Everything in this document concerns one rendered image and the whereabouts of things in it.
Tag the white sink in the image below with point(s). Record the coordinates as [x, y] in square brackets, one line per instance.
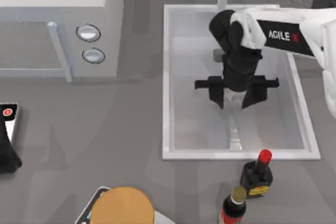
[189, 119]

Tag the black bottle with red cap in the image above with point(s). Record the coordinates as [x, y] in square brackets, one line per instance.
[258, 175]

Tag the dark bottle with gold cap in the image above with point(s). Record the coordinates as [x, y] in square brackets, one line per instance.
[233, 208]

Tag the round microwave knob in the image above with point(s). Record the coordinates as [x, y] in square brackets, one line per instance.
[88, 33]
[93, 55]

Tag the pale microwave oven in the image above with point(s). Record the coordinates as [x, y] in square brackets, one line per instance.
[113, 3]

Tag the white can with tan lid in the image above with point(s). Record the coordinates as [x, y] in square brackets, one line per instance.
[122, 205]

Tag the microwave oven door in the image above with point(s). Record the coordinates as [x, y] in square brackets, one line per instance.
[26, 45]

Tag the black device with red button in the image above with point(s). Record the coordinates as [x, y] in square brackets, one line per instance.
[6, 148]

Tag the pale grey camera box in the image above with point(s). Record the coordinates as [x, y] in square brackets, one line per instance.
[218, 55]

